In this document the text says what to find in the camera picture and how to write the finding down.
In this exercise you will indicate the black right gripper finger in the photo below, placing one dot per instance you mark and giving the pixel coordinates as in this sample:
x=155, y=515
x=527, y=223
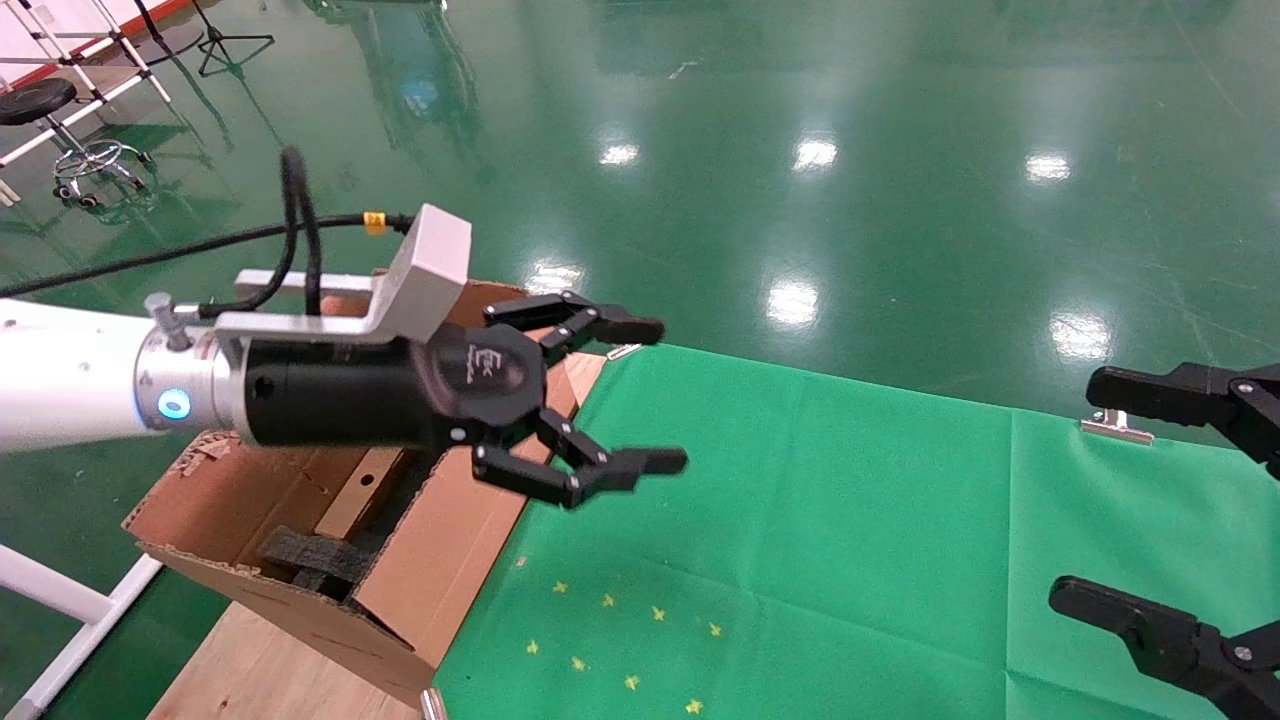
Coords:
x=1160, y=640
x=1150, y=394

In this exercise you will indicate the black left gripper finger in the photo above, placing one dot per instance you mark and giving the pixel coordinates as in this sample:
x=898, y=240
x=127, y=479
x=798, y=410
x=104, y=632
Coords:
x=640, y=462
x=625, y=328

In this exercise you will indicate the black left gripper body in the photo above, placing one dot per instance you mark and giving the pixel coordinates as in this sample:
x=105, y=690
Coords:
x=350, y=395

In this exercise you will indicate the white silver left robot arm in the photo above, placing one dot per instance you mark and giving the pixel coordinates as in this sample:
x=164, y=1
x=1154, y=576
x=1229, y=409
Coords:
x=70, y=375

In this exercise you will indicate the large open cardboard carton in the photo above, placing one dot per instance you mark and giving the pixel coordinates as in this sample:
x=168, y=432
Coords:
x=450, y=560

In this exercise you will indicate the silver binder clip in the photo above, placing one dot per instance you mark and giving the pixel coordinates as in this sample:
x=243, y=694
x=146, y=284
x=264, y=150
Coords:
x=1120, y=431
x=432, y=705
x=624, y=351

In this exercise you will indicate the black foam block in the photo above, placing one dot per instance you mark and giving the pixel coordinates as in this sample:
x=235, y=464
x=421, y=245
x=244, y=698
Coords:
x=320, y=558

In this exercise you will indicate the green cloth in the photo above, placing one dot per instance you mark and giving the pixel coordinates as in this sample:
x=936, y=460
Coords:
x=850, y=540

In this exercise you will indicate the black tripod stand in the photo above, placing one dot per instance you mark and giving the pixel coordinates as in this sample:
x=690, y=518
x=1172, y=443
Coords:
x=228, y=42

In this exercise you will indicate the black round-base stand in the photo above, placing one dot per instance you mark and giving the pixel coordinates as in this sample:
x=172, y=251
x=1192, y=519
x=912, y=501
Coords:
x=165, y=42

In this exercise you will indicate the white tube rack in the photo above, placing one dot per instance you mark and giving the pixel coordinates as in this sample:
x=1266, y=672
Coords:
x=90, y=88

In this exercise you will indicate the black round stool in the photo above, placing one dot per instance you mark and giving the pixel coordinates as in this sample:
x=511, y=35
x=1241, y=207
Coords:
x=35, y=100

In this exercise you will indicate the white metal frame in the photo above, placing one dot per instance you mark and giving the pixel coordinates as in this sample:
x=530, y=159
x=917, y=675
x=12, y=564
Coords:
x=85, y=610

